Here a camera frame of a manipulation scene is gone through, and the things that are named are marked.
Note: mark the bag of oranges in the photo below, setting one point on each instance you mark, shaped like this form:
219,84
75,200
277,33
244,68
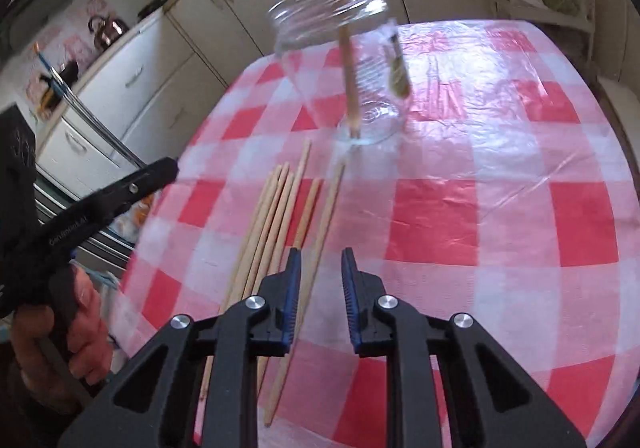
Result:
141,210

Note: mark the blue handled mop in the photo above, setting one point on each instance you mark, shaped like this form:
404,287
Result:
85,115

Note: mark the red checkered tablecloth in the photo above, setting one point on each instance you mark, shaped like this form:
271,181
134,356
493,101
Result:
505,196

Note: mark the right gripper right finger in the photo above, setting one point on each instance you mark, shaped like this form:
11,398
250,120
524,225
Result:
447,364

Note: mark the small white stool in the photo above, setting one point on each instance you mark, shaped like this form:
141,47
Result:
626,106

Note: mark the clear glass jar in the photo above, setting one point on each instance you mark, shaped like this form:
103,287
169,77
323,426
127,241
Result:
306,46

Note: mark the copper kettle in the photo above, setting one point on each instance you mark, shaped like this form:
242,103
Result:
106,31

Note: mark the black wok on stove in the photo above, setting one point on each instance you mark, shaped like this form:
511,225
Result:
69,73

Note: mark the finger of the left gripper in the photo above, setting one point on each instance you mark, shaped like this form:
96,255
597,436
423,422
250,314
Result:
116,199

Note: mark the person's left hand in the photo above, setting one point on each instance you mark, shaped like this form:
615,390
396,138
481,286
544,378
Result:
61,362

